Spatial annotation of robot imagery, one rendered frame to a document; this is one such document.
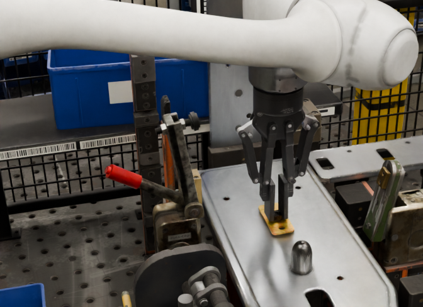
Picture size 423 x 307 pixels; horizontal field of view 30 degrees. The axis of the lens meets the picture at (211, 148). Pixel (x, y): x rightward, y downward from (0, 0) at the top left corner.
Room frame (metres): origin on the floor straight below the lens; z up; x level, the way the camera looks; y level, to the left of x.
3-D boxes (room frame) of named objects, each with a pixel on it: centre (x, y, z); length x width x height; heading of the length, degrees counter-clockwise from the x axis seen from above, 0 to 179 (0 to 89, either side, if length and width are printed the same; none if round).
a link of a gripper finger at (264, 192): (1.06, -0.07, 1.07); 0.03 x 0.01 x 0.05; 103
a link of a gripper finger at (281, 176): (1.07, -0.11, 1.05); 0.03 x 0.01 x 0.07; 13
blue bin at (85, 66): (1.45, 0.16, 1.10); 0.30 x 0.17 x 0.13; 98
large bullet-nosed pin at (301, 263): (0.94, -0.13, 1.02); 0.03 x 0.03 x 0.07
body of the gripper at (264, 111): (1.07, -0.10, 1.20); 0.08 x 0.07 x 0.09; 103
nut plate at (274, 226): (1.07, -0.10, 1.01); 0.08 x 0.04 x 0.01; 13
